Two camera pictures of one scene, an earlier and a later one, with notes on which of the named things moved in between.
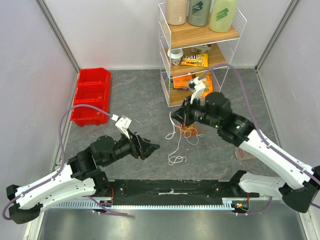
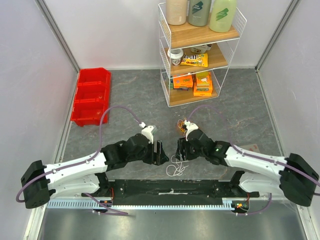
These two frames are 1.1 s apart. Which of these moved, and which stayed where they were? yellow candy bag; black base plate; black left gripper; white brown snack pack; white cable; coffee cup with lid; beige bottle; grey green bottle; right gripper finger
Moved: right gripper finger; white cable; black left gripper
Stayed: grey green bottle; coffee cup with lid; beige bottle; yellow candy bag; white brown snack pack; black base plate
